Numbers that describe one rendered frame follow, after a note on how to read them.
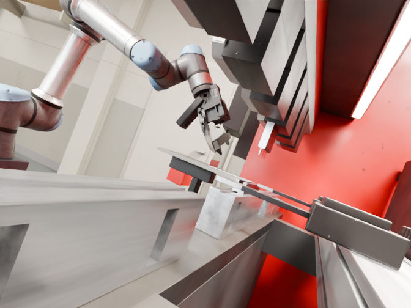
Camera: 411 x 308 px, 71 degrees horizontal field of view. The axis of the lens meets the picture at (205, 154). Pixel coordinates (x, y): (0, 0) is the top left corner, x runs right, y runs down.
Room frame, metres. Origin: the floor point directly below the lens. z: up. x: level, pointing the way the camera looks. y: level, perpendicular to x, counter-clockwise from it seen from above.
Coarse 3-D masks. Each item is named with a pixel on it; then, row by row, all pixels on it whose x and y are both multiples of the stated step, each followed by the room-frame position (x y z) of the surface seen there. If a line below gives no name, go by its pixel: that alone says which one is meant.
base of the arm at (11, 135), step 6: (0, 126) 0.93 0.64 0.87; (0, 132) 0.93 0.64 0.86; (6, 132) 0.94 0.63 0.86; (12, 132) 0.96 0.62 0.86; (0, 138) 0.93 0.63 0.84; (6, 138) 0.95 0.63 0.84; (12, 138) 0.97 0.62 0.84; (0, 144) 0.93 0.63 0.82; (6, 144) 0.95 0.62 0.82; (12, 144) 0.97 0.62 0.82; (0, 150) 0.93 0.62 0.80; (6, 150) 0.95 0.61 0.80; (12, 150) 0.98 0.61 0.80; (0, 156) 0.94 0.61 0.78; (6, 156) 0.95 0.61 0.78; (12, 156) 0.99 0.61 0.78
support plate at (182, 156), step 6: (162, 150) 0.85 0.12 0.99; (168, 150) 0.84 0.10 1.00; (180, 156) 0.83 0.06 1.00; (186, 156) 0.88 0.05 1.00; (192, 162) 0.81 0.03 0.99; (198, 162) 0.82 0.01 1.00; (204, 168) 0.80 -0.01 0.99; (210, 168) 0.79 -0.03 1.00; (222, 174) 0.78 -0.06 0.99; (228, 174) 0.78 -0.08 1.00; (234, 180) 0.76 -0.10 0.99
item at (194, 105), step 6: (198, 96) 0.91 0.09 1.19; (198, 102) 0.90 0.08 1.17; (192, 108) 0.91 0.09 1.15; (186, 114) 0.91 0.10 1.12; (192, 114) 0.91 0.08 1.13; (180, 120) 0.91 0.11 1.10; (186, 120) 0.91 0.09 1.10; (192, 120) 0.94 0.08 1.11; (180, 126) 0.92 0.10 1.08; (186, 126) 0.93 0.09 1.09
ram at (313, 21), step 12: (312, 0) 0.55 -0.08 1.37; (324, 0) 0.66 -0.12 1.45; (312, 12) 0.59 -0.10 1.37; (324, 12) 0.71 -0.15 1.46; (312, 24) 0.63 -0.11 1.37; (324, 24) 0.77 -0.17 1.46; (312, 36) 0.67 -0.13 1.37; (324, 36) 0.84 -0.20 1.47; (312, 48) 0.73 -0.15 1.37; (324, 48) 0.93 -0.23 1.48; (312, 60) 0.79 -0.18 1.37; (312, 72) 0.87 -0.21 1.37; (312, 84) 0.96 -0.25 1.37; (312, 96) 1.08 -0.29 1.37; (312, 108) 1.23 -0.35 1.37; (312, 120) 1.42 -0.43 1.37
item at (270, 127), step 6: (270, 126) 0.79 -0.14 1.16; (264, 132) 0.79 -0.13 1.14; (270, 132) 0.79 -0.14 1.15; (276, 132) 0.86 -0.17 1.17; (264, 138) 0.79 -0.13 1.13; (270, 138) 0.81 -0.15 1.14; (264, 144) 0.79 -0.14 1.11; (270, 144) 0.84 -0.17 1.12; (264, 150) 0.84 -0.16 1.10; (270, 150) 0.87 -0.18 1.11; (264, 156) 0.87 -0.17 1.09
